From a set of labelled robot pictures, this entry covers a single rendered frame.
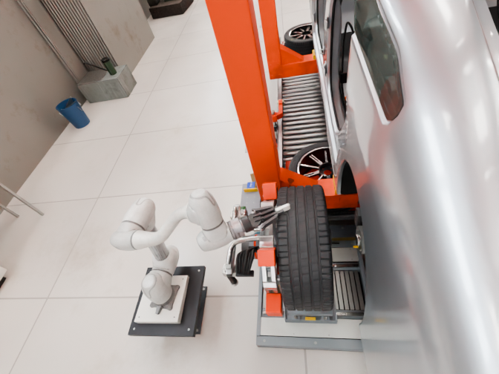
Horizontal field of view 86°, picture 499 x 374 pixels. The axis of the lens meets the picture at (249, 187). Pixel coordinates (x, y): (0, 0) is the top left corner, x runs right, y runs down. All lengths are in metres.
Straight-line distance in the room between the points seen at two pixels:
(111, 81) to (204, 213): 4.61
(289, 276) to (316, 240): 0.20
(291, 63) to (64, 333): 3.50
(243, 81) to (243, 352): 1.84
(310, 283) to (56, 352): 2.35
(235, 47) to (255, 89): 0.21
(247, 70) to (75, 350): 2.56
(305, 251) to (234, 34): 0.95
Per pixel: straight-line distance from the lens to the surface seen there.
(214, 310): 2.43
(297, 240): 1.23
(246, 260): 1.34
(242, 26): 1.23
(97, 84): 5.69
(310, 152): 2.49
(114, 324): 2.81
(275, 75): 3.50
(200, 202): 1.10
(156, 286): 2.00
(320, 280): 1.27
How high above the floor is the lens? 2.23
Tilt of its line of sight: 49 degrees down
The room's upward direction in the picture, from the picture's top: 18 degrees counter-clockwise
